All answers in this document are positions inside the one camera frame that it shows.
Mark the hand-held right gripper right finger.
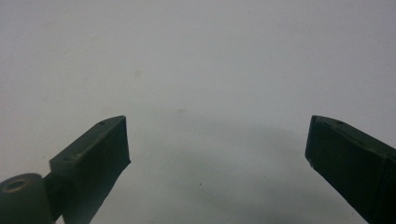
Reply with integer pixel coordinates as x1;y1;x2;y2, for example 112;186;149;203
304;115;396;224

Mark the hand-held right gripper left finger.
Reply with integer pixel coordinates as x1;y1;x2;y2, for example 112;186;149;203
43;115;132;224

